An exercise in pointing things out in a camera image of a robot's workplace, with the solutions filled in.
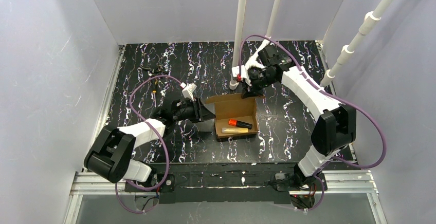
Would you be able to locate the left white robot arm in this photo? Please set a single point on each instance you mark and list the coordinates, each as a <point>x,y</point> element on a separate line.
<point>110,156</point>

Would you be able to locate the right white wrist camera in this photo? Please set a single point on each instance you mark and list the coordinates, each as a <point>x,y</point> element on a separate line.
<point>240,73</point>

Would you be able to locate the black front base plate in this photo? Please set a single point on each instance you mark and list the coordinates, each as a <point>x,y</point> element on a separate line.
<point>236,182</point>

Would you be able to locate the orange black marker pen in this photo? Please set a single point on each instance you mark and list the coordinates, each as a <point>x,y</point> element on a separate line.
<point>240,124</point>

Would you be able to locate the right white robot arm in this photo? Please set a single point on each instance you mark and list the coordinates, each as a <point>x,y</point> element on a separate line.
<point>335,126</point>

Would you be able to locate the brown cardboard box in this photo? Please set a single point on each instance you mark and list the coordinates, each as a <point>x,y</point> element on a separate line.
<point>233,106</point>

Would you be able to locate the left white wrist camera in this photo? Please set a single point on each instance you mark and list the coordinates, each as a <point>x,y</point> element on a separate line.
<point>188,90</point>

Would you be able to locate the pale yellow marker pen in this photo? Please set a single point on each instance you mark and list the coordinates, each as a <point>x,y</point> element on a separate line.
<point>234,130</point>

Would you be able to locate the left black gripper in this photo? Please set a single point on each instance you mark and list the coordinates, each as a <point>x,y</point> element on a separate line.
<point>198,110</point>

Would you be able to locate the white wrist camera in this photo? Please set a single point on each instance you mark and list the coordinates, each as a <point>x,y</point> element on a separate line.
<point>188,90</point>
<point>240,73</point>

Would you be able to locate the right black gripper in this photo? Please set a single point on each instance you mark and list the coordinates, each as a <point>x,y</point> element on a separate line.
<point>256,82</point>

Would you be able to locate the black pliers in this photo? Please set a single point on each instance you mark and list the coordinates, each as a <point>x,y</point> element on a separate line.
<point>154,73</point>

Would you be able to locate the yellow black screwdriver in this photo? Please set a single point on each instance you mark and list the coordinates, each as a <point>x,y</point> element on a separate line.
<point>154,91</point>

